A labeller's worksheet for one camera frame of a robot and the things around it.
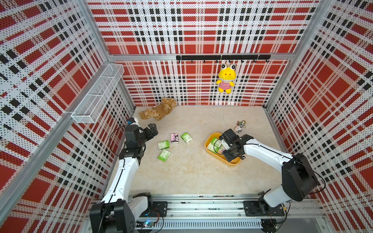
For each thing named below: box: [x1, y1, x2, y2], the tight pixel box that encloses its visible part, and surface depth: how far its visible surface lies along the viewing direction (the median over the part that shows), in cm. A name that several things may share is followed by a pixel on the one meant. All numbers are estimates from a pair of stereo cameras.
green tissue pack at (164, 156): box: [157, 149, 171, 164], surface depth 93 cm
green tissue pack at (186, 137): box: [180, 132, 193, 143], surface depth 102 cm
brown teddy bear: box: [138, 97, 178, 121], surface depth 109 cm
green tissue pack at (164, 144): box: [157, 140, 170, 150], surface depth 98 cm
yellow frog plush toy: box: [216, 63, 237, 95], surface depth 95 cm
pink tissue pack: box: [170, 133, 180, 145], surface depth 100 cm
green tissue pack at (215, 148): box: [206, 142, 222, 154], surface depth 96 cm
